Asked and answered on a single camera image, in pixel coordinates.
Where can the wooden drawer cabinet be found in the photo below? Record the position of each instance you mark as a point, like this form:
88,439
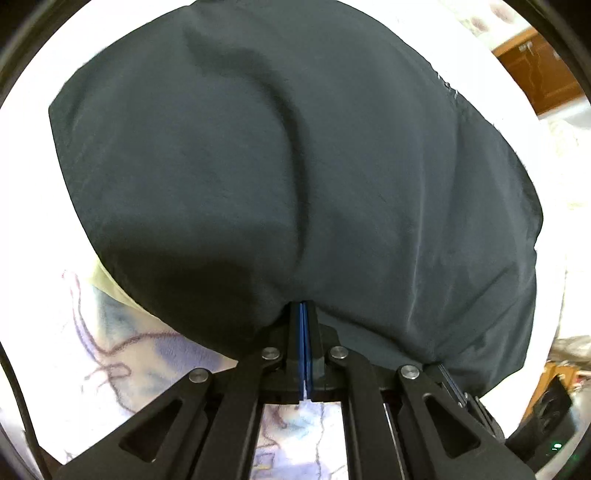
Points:
556,371

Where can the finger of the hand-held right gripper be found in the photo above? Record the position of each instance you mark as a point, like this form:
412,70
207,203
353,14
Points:
475,410

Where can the brown wooden door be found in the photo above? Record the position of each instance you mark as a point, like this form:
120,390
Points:
540,74

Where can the floral panel wardrobe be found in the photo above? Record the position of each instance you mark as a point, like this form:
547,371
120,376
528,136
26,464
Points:
489,18

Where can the white lace cloth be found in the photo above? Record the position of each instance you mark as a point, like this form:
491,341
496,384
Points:
568,152

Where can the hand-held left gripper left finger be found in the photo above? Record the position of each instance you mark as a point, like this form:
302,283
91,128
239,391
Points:
298,364

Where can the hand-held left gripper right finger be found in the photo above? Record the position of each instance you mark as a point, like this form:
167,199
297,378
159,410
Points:
310,364

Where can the green and black hooded jacket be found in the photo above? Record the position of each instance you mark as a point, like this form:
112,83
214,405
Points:
277,161

